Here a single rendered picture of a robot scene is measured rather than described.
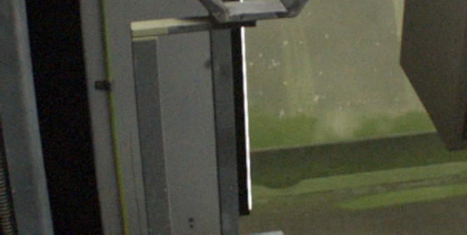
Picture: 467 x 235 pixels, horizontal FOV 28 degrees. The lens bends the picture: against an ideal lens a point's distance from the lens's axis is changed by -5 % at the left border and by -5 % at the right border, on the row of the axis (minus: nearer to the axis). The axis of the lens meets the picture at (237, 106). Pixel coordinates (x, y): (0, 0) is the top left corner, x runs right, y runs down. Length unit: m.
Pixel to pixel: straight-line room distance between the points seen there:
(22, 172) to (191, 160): 0.57
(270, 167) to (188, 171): 1.46
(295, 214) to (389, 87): 0.47
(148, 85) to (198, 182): 0.67
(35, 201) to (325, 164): 2.07
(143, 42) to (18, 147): 0.15
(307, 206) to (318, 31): 0.50
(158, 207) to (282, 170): 2.09
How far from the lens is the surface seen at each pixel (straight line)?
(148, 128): 0.63
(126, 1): 1.20
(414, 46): 2.11
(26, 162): 0.72
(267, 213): 2.63
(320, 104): 2.76
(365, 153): 2.78
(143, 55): 0.61
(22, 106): 0.70
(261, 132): 2.72
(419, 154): 2.83
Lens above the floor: 1.27
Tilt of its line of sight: 21 degrees down
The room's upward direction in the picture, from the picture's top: 3 degrees counter-clockwise
